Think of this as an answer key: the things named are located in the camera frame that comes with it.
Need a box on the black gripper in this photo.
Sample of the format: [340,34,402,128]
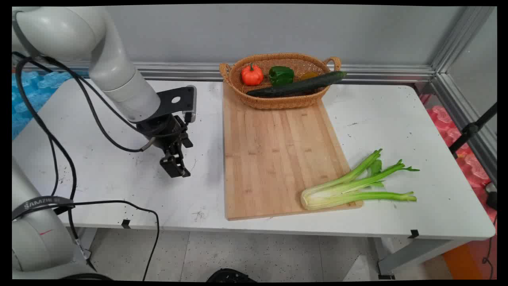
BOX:
[137,114,194,178]

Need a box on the long dark green cucumber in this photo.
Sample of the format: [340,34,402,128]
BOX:
[246,71,348,98]

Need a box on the bamboo cutting board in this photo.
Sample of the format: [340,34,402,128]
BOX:
[222,81,364,221]

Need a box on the woven wicker basket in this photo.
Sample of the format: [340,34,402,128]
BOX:
[219,53,342,110]

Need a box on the grey table leg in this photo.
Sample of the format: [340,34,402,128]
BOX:
[376,238,471,279]
[65,227,98,265]

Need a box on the black round floor object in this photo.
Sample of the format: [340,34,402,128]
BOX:
[206,268,257,282]

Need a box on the green bell pepper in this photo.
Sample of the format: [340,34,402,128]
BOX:
[269,66,295,86]

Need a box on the blue foam mat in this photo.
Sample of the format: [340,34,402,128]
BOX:
[12,70,90,140]

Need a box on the green celery bunch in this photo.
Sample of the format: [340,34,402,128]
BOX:
[300,149,420,211]

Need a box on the red foam mat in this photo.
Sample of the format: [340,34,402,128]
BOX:
[419,93,497,223]

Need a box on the black tripod stand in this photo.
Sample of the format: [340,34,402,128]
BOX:
[448,102,497,156]

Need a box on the orange floor mat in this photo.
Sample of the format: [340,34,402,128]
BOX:
[442,242,484,280]

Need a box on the small black box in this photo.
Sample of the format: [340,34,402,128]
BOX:
[485,182,497,211]

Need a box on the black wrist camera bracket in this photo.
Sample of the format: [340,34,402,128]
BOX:
[151,85,197,124]

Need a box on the thin black cable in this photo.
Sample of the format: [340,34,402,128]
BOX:
[14,60,160,281]

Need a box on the thick black cable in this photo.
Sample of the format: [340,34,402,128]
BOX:
[12,51,156,153]

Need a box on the black velcro strap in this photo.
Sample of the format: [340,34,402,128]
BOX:
[12,195,75,220]

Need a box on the horizontal aluminium frame rail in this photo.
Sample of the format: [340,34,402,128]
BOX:
[16,60,437,84]

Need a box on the slanted aluminium frame post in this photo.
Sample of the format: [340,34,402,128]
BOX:
[431,6,497,185]

